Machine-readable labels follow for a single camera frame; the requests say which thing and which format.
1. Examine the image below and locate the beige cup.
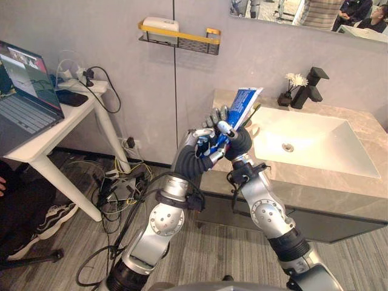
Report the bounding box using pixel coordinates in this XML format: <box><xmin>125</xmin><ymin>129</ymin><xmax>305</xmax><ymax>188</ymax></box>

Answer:
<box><xmin>244</xmin><ymin>121</ymin><xmax>261</xmax><ymax>139</ymax></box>

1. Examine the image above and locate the tangle of floor cables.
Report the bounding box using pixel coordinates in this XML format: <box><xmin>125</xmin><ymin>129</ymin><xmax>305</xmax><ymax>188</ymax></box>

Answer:
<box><xmin>69</xmin><ymin>157</ymin><xmax>157</xmax><ymax>234</ymax></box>

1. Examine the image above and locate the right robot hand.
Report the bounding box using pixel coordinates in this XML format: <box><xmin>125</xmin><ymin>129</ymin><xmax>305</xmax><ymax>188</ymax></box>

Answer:
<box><xmin>201</xmin><ymin>105</ymin><xmax>253</xmax><ymax>163</ymax></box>

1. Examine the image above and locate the blue toothpaste tube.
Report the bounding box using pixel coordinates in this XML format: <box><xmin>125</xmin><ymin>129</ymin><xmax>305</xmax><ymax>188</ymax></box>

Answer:
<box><xmin>212</xmin><ymin>87</ymin><xmax>264</xmax><ymax>155</ymax></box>

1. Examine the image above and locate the wall mirror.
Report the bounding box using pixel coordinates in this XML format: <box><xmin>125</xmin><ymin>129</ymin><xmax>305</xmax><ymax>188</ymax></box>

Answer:
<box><xmin>229</xmin><ymin>0</ymin><xmax>388</xmax><ymax>43</ymax></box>

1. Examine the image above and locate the grey stone vanity cabinet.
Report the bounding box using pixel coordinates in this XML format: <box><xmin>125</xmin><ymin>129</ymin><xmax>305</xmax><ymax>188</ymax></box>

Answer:
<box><xmin>193</xmin><ymin>88</ymin><xmax>388</xmax><ymax>245</ymax></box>

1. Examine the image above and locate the black and gold wall shelf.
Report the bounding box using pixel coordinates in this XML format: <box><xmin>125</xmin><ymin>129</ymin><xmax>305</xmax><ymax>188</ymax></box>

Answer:
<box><xmin>138</xmin><ymin>19</ymin><xmax>222</xmax><ymax>56</ymax></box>

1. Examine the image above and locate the person's leg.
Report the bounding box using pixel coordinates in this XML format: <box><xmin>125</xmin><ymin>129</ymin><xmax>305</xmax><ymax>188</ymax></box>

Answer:
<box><xmin>0</xmin><ymin>160</ymin><xmax>58</xmax><ymax>258</ymax></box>

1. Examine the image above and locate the black chair base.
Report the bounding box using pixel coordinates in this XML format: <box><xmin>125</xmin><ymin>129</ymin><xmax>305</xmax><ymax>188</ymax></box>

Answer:
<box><xmin>0</xmin><ymin>248</ymin><xmax>65</xmax><ymax>270</ymax></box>

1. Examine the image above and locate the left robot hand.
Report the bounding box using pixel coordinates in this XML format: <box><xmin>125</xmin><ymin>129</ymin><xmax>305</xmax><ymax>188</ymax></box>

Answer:
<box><xmin>170</xmin><ymin>127</ymin><xmax>231</xmax><ymax>180</ymax></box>

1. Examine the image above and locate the black faucet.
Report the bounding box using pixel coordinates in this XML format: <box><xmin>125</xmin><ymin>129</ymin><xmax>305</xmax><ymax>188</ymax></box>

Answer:
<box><xmin>290</xmin><ymin>66</ymin><xmax>330</xmax><ymax>110</ymax></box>

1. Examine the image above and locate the white flower in black vase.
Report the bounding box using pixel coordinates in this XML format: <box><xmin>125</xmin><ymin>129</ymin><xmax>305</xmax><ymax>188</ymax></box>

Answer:
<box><xmin>277</xmin><ymin>72</ymin><xmax>309</xmax><ymax>107</ymax></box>

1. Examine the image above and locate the grey laptop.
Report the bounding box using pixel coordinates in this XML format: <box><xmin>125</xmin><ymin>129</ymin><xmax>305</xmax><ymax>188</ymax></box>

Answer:
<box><xmin>0</xmin><ymin>40</ymin><xmax>66</xmax><ymax>157</ymax></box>

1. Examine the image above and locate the wall socket with plug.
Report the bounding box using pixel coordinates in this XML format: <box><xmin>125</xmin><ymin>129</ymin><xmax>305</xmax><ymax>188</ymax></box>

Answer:
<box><xmin>122</xmin><ymin>136</ymin><xmax>142</xmax><ymax>151</ymax></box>

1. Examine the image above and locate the white table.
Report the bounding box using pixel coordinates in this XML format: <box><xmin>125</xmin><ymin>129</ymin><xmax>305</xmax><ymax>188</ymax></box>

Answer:
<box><xmin>1</xmin><ymin>80</ymin><xmax>133</xmax><ymax>222</ymax></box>

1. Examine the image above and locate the green toothbrush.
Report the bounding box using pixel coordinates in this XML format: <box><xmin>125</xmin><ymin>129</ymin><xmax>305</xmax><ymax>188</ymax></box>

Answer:
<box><xmin>242</xmin><ymin>102</ymin><xmax>262</xmax><ymax>128</ymax></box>

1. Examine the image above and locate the black phone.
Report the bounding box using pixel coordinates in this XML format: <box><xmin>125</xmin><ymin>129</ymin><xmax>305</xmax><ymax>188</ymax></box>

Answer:
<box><xmin>56</xmin><ymin>90</ymin><xmax>89</xmax><ymax>107</ymax></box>

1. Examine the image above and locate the white sink basin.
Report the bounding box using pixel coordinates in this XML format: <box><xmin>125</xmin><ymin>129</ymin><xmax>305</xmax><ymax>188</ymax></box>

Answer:
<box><xmin>247</xmin><ymin>105</ymin><xmax>381</xmax><ymax>179</ymax></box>

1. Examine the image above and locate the white soap box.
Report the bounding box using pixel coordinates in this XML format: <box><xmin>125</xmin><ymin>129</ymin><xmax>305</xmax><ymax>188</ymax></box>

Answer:
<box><xmin>142</xmin><ymin>16</ymin><xmax>181</xmax><ymax>43</ymax></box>

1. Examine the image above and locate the black plug with cable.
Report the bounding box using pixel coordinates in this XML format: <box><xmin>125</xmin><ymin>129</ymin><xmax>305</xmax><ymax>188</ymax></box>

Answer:
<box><xmin>83</xmin><ymin>65</ymin><xmax>122</xmax><ymax>115</ymax></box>

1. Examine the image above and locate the white power strip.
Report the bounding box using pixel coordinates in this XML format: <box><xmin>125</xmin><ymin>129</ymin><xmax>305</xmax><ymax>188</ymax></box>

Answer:
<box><xmin>57</xmin><ymin>79</ymin><xmax>110</xmax><ymax>93</ymax></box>

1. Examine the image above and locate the black and white shoe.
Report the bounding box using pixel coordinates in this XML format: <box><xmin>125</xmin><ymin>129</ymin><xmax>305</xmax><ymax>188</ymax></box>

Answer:
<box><xmin>7</xmin><ymin>202</ymin><xmax>79</xmax><ymax>261</ymax></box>

